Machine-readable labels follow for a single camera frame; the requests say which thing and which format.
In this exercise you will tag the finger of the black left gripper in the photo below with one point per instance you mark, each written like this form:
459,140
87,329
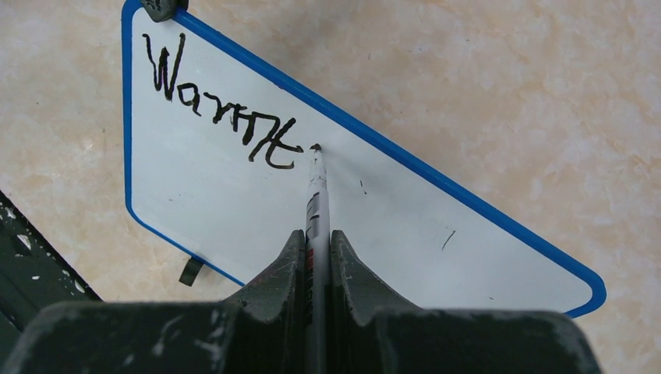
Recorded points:
162,10

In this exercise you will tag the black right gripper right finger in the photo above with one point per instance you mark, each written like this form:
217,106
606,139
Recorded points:
374,326

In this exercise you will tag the blue framed whiteboard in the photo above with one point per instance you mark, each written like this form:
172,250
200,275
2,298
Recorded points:
218,149

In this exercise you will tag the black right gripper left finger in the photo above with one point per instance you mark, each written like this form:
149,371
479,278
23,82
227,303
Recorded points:
267,334

